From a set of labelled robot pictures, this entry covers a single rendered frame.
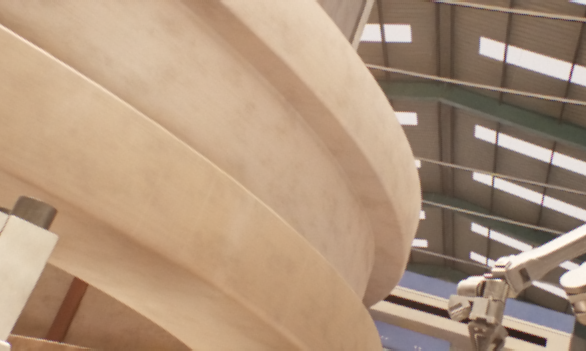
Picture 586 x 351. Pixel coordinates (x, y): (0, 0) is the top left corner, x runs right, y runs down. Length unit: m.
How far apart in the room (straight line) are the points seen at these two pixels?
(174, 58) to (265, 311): 0.72
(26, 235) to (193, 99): 0.99
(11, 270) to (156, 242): 0.68
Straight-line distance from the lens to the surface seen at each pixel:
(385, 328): 7.59
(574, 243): 2.39
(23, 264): 1.53
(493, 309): 2.28
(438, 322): 7.44
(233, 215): 2.31
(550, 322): 7.48
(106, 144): 2.09
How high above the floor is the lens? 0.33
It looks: 22 degrees up
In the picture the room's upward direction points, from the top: 19 degrees clockwise
